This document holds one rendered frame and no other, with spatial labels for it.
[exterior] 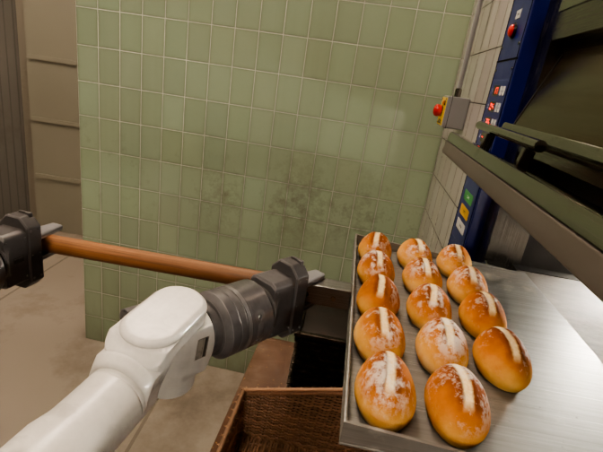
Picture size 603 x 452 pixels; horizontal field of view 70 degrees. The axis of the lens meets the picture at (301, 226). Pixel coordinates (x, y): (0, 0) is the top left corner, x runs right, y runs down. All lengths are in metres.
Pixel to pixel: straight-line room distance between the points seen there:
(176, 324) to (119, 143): 1.75
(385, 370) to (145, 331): 0.24
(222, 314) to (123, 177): 1.71
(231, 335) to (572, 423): 0.40
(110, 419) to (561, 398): 0.50
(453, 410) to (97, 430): 0.32
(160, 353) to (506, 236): 0.79
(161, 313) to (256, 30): 1.55
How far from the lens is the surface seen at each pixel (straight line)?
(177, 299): 0.51
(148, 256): 0.73
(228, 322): 0.53
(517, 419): 0.57
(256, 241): 2.03
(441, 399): 0.49
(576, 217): 0.39
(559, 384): 0.66
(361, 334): 0.56
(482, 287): 0.77
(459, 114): 1.52
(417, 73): 1.85
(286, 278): 0.60
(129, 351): 0.46
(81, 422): 0.42
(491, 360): 0.59
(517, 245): 1.05
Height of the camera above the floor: 1.50
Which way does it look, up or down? 19 degrees down
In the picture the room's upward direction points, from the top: 8 degrees clockwise
